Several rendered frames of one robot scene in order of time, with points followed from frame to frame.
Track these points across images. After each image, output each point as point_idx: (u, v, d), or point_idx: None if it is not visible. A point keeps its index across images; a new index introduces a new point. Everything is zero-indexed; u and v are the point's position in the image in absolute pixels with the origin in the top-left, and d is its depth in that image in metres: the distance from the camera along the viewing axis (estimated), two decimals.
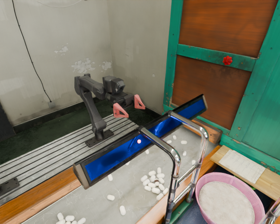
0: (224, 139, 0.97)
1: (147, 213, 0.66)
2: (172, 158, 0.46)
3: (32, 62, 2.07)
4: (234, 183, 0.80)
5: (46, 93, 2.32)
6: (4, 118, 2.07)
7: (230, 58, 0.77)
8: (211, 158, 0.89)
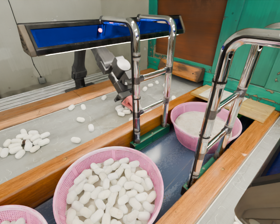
0: (206, 78, 0.92)
1: (116, 128, 0.62)
2: (128, 26, 0.42)
3: None
4: None
5: (35, 67, 2.28)
6: None
7: None
8: (191, 93, 0.84)
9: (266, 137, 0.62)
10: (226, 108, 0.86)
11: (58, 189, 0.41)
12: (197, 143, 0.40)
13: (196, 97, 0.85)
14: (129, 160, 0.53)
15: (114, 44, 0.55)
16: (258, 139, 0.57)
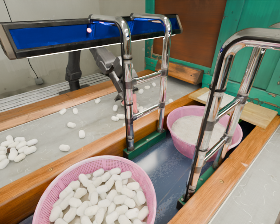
0: (205, 80, 0.88)
1: (108, 134, 0.58)
2: (118, 25, 0.38)
3: None
4: None
5: (32, 68, 2.24)
6: None
7: None
8: (189, 96, 0.80)
9: (268, 144, 0.58)
10: None
11: (39, 206, 0.37)
12: (193, 155, 0.36)
13: (194, 100, 0.81)
14: (120, 170, 0.49)
15: (105, 45, 0.51)
16: (260, 147, 0.53)
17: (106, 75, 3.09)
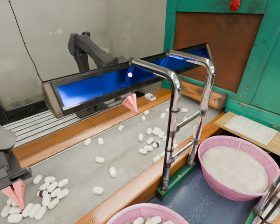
0: (229, 104, 0.86)
1: (141, 174, 0.56)
2: (170, 80, 0.36)
3: (24, 43, 1.97)
4: (243, 147, 0.70)
5: (39, 77, 2.21)
6: None
7: (238, 0, 0.67)
8: (215, 123, 0.78)
9: None
10: None
11: None
12: (254, 222, 0.34)
13: (220, 127, 0.79)
14: (161, 219, 0.47)
15: None
16: None
17: None
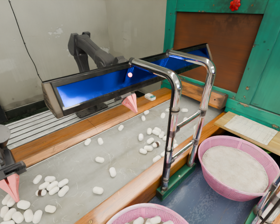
0: (229, 104, 0.86)
1: (141, 174, 0.56)
2: (170, 80, 0.36)
3: (24, 43, 1.97)
4: (243, 147, 0.70)
5: (39, 77, 2.21)
6: None
7: (238, 0, 0.67)
8: (215, 123, 0.78)
9: None
10: None
11: None
12: (254, 222, 0.34)
13: (220, 127, 0.79)
14: (161, 219, 0.47)
15: None
16: None
17: None
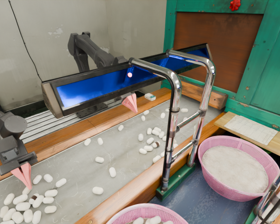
0: (229, 104, 0.86)
1: (141, 174, 0.56)
2: (170, 80, 0.36)
3: (24, 43, 1.96)
4: (243, 147, 0.70)
5: (39, 77, 2.21)
6: None
7: (238, 0, 0.67)
8: (215, 123, 0.78)
9: None
10: None
11: None
12: (254, 222, 0.34)
13: (220, 127, 0.78)
14: (161, 220, 0.47)
15: None
16: None
17: None
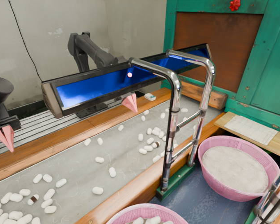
0: (229, 104, 0.86)
1: (141, 174, 0.56)
2: (170, 80, 0.36)
3: (24, 43, 1.96)
4: (243, 147, 0.70)
5: (39, 77, 2.21)
6: None
7: (238, 0, 0.67)
8: (215, 123, 0.78)
9: None
10: None
11: None
12: (254, 222, 0.34)
13: (220, 127, 0.78)
14: (161, 220, 0.47)
15: None
16: None
17: None
